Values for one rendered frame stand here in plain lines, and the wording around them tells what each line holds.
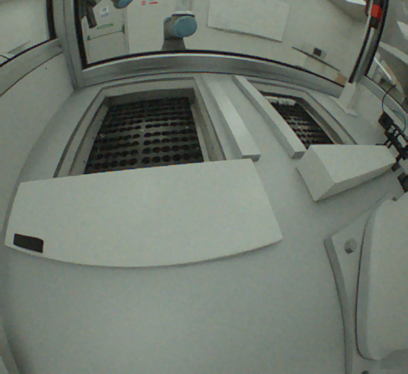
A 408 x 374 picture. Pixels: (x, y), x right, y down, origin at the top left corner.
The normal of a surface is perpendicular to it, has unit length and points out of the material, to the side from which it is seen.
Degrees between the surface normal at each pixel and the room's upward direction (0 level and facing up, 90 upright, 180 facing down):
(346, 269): 0
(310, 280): 0
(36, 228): 0
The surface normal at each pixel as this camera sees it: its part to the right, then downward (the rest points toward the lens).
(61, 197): 0.08, -0.61
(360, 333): -0.99, 0.05
